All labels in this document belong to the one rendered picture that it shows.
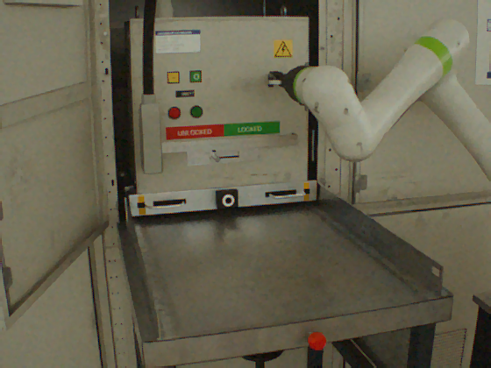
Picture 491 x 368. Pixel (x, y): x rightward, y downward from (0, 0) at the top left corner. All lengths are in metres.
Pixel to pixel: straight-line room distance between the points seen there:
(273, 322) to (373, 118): 0.52
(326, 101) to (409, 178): 0.68
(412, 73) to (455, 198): 0.68
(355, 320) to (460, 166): 0.95
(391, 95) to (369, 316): 0.52
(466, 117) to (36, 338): 1.34
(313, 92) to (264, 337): 0.52
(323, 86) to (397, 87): 0.23
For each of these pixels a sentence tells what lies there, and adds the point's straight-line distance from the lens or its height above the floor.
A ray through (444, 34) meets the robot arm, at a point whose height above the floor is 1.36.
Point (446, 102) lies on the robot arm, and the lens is 1.68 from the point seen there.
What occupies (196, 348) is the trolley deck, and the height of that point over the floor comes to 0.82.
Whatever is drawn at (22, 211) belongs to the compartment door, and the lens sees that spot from 1.26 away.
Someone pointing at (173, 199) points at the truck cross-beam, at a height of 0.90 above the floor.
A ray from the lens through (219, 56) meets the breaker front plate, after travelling 1.64.
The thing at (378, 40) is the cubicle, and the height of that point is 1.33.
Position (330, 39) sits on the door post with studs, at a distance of 1.74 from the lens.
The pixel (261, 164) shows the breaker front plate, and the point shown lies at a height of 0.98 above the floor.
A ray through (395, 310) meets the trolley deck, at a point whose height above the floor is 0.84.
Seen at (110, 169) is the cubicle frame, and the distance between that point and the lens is 1.65.
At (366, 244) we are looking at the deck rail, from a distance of 1.49.
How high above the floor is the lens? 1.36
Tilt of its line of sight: 16 degrees down
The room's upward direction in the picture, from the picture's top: straight up
